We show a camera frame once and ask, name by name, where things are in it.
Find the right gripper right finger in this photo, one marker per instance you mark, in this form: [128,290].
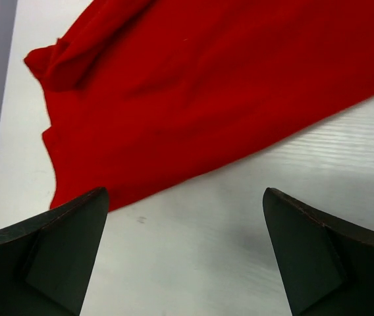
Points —
[326,263]

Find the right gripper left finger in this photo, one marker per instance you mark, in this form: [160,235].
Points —
[46,261]

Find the red t-shirt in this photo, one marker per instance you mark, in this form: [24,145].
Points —
[143,95]

